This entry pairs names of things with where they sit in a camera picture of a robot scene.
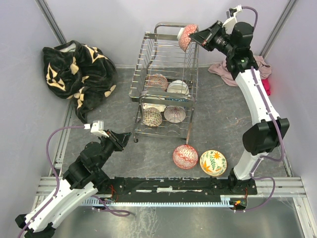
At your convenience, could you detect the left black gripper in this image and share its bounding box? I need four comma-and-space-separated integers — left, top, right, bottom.
95, 128, 132, 170

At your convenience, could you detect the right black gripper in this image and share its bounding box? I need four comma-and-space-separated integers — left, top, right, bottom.
190, 20, 235, 57

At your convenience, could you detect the brown cross patterned bowl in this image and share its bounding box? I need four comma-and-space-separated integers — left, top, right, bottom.
143, 107, 162, 127

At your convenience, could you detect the white scalloped bowl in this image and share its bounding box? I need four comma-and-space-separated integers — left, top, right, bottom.
143, 103, 166, 112

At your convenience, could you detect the plain white bowl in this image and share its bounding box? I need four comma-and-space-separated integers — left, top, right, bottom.
167, 80, 189, 95

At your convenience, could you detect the stainless steel dish rack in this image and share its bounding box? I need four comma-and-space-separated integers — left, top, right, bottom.
129, 22, 199, 142

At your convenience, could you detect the blue triangle patterned bowl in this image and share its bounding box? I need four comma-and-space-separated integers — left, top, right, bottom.
165, 98, 188, 102

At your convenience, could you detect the red diamond patterned bowl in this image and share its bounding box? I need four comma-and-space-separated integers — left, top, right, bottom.
172, 144, 198, 170

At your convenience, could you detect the black leaf patterned bowl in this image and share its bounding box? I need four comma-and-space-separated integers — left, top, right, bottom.
177, 24, 198, 52

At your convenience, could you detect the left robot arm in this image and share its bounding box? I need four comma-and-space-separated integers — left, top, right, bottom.
15, 130, 132, 238

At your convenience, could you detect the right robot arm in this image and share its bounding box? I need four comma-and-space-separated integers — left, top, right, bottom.
189, 21, 290, 194

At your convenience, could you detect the dusty pink cloth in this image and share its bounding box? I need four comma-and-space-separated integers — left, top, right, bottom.
208, 55, 272, 87

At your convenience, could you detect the magenta cloth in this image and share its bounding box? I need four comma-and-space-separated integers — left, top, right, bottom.
262, 79, 271, 96

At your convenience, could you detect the black and cream blanket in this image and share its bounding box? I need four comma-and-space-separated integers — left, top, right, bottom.
43, 40, 118, 123

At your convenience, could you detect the yellow floral bowl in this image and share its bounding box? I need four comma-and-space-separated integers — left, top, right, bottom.
200, 150, 227, 177

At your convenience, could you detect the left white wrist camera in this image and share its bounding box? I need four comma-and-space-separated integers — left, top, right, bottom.
84, 120, 109, 138

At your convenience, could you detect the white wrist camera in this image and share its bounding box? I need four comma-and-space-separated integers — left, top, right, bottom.
84, 120, 109, 138
222, 5, 242, 34

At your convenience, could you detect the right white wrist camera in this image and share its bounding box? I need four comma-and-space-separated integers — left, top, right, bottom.
222, 5, 242, 34

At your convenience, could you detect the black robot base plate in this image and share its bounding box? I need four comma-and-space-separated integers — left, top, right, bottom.
97, 177, 258, 202

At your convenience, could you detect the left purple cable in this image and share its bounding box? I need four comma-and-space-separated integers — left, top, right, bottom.
17, 124, 132, 238

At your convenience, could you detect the purple cable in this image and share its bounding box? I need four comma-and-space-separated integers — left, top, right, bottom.
232, 6, 285, 213
17, 124, 132, 238

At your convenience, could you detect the light blue cable duct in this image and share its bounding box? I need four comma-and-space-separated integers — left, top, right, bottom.
80, 194, 247, 206

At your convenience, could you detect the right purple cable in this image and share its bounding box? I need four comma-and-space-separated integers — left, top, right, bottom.
232, 6, 285, 213

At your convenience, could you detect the aluminium frame rail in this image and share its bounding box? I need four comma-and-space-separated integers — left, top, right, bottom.
23, 161, 317, 238

